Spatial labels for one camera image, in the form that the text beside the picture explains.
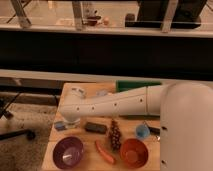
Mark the dark grape bunch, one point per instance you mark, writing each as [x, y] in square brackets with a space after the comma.
[115, 135]

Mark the light blue plush toy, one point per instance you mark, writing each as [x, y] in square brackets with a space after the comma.
[101, 93]

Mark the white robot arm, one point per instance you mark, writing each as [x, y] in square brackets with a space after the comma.
[186, 119]

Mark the blue cup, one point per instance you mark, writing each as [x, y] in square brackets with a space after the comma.
[142, 131]

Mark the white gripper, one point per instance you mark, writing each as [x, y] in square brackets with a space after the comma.
[72, 122]

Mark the purple bowl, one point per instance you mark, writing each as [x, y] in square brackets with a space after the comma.
[68, 152]

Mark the orange bowl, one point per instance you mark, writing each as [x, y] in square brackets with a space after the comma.
[134, 153]

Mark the green tray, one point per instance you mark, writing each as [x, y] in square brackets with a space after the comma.
[123, 85]

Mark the black office chair base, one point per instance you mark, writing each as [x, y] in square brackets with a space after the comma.
[30, 134]

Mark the blue sponge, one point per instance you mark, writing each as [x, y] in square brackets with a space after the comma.
[59, 126]

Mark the orange carrot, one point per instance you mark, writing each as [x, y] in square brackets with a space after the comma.
[104, 153]

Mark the black rectangular block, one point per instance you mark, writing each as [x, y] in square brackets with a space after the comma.
[94, 127]

